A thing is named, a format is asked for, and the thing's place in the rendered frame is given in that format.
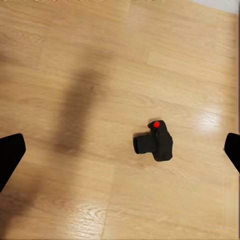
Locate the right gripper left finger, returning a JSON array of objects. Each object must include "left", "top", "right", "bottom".
[{"left": 0, "top": 133, "right": 26, "bottom": 193}]

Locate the digital camera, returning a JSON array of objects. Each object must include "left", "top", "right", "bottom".
[{"left": 133, "top": 120, "right": 174, "bottom": 162}]

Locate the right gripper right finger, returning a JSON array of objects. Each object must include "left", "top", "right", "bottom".
[{"left": 224, "top": 132, "right": 240, "bottom": 173}]

